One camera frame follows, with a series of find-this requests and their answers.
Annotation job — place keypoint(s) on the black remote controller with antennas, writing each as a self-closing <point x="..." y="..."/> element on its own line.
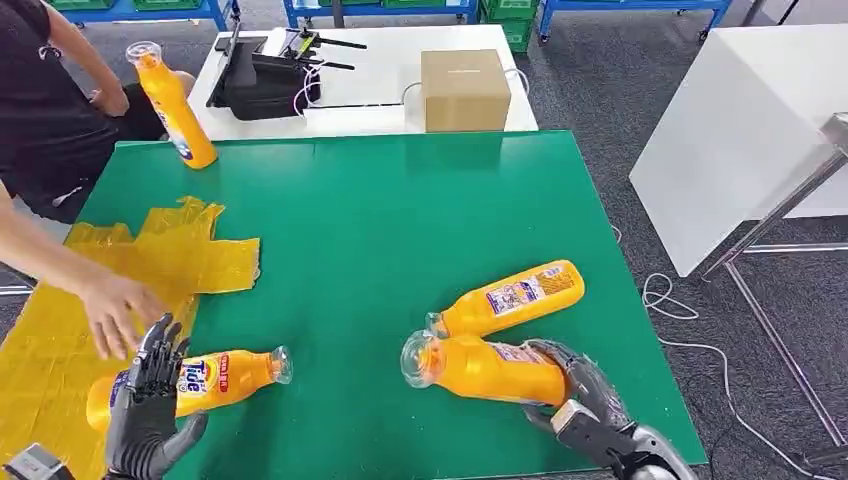
<point x="301" y="45"/>

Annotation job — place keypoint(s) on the orange drink bottle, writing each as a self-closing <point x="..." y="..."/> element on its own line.
<point x="517" y="298"/>
<point x="235" y="374"/>
<point x="172" y="106"/>
<point x="490" y="371"/>

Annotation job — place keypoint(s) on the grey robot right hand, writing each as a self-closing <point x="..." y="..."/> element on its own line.
<point x="590" y="381"/>

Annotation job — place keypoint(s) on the person's right hand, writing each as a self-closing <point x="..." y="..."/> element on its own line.
<point x="119" y="311"/>

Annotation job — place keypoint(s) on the yellow sheet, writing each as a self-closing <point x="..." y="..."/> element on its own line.
<point x="60" y="391"/>

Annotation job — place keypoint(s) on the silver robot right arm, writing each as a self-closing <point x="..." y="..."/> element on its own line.
<point x="656" y="457"/>

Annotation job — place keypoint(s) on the blue metal rack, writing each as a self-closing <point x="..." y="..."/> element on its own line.
<point x="166" y="12"/>
<point x="384" y="8"/>
<point x="629" y="5"/>

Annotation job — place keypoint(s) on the pale grey bench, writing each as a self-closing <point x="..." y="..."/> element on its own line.
<point x="46" y="222"/>

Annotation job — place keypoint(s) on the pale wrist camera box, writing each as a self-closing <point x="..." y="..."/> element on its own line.
<point x="590" y="434"/>
<point x="36" y="464"/>

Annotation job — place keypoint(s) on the person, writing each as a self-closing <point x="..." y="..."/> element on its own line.
<point x="40" y="119"/>

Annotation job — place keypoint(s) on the green plastic crate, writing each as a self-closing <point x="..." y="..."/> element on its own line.
<point x="513" y="26"/>

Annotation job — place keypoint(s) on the metal table frame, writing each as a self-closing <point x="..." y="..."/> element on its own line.
<point x="782" y="338"/>

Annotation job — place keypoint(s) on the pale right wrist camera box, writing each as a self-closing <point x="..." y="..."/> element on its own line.
<point x="590" y="434"/>

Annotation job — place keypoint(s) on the white panel table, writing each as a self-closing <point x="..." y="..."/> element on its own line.
<point x="729" y="139"/>

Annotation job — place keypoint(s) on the black equipment case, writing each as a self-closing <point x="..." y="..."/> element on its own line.
<point x="265" y="93"/>

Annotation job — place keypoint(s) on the green table mat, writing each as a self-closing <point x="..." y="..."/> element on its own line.
<point x="397" y="218"/>

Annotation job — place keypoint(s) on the brown cardboard box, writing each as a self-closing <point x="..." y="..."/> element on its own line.
<point x="466" y="93"/>

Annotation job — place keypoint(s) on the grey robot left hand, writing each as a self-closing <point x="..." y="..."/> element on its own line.
<point x="142" y="424"/>

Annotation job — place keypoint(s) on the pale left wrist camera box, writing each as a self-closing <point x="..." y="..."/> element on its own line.
<point x="36" y="464"/>

